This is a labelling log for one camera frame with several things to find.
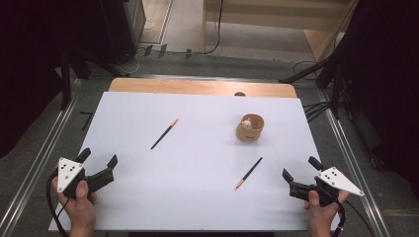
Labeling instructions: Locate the dark pencil with orange end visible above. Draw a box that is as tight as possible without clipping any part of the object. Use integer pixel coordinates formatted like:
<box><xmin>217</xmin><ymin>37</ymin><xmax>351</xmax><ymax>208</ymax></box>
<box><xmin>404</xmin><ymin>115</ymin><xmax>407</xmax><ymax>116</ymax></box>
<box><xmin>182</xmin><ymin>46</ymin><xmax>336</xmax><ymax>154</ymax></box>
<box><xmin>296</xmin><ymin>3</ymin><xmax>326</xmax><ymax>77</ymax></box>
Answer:
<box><xmin>233</xmin><ymin>156</ymin><xmax>264</xmax><ymax>192</ymax></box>
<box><xmin>150</xmin><ymin>118</ymin><xmax>179</xmax><ymax>150</ymax></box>

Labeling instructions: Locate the metal floor rail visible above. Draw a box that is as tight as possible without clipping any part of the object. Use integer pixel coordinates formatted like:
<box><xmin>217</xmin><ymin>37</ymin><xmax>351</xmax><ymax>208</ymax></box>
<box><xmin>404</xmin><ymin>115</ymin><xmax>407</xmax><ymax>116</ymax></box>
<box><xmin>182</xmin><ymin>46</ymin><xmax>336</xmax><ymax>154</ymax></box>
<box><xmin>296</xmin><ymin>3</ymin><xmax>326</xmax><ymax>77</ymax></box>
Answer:
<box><xmin>315</xmin><ymin>88</ymin><xmax>391</xmax><ymax>237</ymax></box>
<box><xmin>0</xmin><ymin>78</ymin><xmax>83</xmax><ymax>237</ymax></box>

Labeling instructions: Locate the black hanging cable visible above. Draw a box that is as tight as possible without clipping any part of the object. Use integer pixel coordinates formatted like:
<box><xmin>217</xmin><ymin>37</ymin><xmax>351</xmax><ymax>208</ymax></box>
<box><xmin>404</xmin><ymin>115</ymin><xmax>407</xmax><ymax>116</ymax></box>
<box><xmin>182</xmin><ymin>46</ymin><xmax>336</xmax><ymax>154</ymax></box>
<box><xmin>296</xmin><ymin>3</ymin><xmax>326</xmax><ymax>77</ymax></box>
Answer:
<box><xmin>166</xmin><ymin>0</ymin><xmax>225</xmax><ymax>56</ymax></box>

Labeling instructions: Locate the wooden table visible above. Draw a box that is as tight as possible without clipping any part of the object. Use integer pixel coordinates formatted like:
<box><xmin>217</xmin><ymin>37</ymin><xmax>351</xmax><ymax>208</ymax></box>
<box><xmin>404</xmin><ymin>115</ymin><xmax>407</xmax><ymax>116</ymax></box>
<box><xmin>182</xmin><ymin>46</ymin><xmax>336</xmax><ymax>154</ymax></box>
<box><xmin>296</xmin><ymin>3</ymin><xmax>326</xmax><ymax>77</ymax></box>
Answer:
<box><xmin>108</xmin><ymin>77</ymin><xmax>298</xmax><ymax>99</ymax></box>

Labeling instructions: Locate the black tripod stand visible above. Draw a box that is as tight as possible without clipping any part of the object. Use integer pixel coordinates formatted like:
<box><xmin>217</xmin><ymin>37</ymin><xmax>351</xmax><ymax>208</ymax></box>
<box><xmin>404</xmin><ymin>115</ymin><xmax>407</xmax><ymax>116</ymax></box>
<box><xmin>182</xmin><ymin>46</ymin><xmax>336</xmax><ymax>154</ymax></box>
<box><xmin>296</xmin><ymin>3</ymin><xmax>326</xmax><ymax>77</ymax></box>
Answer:
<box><xmin>58</xmin><ymin>45</ymin><xmax>130</xmax><ymax>112</ymax></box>
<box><xmin>278</xmin><ymin>53</ymin><xmax>351</xmax><ymax>120</ymax></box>

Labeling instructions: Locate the right hand-held gripper black cable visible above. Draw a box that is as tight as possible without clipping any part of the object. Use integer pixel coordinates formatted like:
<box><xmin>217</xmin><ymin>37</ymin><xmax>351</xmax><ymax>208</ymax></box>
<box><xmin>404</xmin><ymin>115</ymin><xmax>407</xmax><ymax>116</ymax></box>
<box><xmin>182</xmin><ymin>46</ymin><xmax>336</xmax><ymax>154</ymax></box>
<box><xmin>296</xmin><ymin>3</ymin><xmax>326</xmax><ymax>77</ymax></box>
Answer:
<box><xmin>330</xmin><ymin>197</ymin><xmax>347</xmax><ymax>237</ymax></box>

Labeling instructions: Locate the person's left hand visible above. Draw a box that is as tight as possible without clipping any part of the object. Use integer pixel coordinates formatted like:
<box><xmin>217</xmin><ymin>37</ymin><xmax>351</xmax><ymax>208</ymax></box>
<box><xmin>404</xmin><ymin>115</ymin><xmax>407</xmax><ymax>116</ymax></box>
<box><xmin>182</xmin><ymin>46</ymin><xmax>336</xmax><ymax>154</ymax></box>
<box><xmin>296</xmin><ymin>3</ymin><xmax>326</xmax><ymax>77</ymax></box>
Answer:
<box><xmin>52</xmin><ymin>177</ymin><xmax>98</xmax><ymax>237</ymax></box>

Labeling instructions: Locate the person's right hand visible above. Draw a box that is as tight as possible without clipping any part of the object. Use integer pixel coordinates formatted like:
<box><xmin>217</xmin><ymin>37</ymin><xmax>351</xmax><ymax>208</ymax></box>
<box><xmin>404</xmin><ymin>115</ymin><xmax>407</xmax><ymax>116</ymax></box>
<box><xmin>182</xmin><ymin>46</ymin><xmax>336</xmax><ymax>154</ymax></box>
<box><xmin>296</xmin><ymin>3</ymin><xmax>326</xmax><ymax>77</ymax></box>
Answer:
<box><xmin>303</xmin><ymin>190</ymin><xmax>350</xmax><ymax>237</ymax></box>

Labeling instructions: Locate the white cable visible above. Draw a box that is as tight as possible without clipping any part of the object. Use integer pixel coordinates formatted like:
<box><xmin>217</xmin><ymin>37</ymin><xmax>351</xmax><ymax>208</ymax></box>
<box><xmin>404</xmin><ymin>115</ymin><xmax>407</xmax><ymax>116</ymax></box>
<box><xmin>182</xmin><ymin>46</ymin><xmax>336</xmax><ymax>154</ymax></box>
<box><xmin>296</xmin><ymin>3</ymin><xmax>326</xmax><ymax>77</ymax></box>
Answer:
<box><xmin>123</xmin><ymin>19</ymin><xmax>156</xmax><ymax>75</ymax></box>

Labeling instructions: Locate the hand-held gripper black cable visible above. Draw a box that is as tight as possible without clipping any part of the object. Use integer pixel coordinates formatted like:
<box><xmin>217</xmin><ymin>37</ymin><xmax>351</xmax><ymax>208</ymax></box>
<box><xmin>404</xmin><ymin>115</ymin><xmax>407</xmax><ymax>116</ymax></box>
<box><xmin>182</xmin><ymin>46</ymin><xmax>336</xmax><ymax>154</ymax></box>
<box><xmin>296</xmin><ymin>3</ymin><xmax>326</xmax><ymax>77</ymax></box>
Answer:
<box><xmin>330</xmin><ymin>197</ymin><xmax>347</xmax><ymax>237</ymax></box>
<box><xmin>45</xmin><ymin>171</ymin><xmax>72</xmax><ymax>237</ymax></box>

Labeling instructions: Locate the white board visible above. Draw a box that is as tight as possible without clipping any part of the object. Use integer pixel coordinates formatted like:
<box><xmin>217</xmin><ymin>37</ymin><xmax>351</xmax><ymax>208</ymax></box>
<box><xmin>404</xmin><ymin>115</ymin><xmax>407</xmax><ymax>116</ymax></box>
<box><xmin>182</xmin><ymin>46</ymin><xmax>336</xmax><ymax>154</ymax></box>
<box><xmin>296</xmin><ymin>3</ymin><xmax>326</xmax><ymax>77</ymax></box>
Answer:
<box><xmin>48</xmin><ymin>91</ymin><xmax>344</xmax><ymax>232</ymax></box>

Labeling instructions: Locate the thin black floor cable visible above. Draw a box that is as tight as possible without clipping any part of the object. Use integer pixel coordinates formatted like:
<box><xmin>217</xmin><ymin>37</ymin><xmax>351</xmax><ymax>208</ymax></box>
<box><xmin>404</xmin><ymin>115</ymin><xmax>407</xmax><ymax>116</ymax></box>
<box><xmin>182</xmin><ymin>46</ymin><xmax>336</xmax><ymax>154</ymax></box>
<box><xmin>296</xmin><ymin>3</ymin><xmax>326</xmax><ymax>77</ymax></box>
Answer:
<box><xmin>345</xmin><ymin>198</ymin><xmax>377</xmax><ymax>237</ymax></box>

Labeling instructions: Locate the black cabinet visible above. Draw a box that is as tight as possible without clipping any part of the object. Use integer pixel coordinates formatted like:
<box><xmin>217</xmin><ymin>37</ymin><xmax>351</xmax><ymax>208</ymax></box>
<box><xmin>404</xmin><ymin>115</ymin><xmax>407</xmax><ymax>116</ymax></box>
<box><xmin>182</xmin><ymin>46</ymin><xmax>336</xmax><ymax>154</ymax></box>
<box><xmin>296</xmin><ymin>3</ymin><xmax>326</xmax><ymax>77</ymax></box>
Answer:
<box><xmin>98</xmin><ymin>0</ymin><xmax>146</xmax><ymax>66</ymax></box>

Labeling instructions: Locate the bundle of black cables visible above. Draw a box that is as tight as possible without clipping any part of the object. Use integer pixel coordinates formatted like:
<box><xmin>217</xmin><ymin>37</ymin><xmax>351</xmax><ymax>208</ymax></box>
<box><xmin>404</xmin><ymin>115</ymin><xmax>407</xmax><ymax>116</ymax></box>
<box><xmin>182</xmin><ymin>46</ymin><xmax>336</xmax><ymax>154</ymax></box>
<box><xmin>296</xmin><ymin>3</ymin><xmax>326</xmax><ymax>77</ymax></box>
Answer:
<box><xmin>302</xmin><ymin>101</ymin><xmax>334</xmax><ymax>123</ymax></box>

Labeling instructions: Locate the wooden pencil holder with figure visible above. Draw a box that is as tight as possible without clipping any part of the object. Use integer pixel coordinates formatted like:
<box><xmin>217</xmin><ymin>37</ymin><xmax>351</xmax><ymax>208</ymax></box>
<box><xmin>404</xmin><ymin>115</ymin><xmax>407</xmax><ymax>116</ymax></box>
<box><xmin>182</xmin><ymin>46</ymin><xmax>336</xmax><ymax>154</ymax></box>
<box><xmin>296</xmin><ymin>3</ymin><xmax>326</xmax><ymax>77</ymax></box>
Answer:
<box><xmin>235</xmin><ymin>113</ymin><xmax>266</xmax><ymax>143</ymax></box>

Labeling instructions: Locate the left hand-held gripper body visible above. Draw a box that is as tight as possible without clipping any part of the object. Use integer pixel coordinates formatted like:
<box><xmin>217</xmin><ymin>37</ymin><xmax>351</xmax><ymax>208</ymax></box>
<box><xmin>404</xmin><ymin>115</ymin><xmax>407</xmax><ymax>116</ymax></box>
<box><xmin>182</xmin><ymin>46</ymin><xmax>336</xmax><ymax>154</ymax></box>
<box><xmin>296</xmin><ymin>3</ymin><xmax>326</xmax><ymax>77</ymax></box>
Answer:
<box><xmin>56</xmin><ymin>157</ymin><xmax>115</xmax><ymax>199</ymax></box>

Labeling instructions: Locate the light wooden shelf unit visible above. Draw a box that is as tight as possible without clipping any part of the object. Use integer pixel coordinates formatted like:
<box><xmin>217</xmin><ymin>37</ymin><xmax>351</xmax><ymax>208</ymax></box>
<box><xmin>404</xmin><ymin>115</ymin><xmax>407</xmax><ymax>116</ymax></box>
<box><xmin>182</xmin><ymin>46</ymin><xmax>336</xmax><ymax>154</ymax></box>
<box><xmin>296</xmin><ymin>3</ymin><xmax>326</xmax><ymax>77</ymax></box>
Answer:
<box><xmin>202</xmin><ymin>0</ymin><xmax>360</xmax><ymax>63</ymax></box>

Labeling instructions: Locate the left hand-held gripper black cable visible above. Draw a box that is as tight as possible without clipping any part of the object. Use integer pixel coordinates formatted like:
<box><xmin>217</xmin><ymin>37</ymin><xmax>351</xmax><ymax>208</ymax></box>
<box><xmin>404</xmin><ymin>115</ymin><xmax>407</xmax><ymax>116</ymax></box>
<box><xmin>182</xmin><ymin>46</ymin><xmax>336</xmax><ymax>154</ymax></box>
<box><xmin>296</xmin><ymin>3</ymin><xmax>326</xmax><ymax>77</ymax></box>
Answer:
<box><xmin>45</xmin><ymin>171</ymin><xmax>72</xmax><ymax>237</ymax></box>

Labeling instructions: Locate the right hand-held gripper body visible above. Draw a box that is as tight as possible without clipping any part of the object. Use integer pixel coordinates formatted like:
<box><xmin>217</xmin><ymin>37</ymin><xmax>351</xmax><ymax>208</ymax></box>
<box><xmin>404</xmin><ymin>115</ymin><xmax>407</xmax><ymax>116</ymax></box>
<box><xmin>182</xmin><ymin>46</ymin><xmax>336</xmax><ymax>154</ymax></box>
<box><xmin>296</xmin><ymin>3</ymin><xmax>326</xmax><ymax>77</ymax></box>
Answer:
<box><xmin>289</xmin><ymin>167</ymin><xmax>365</xmax><ymax>207</ymax></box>

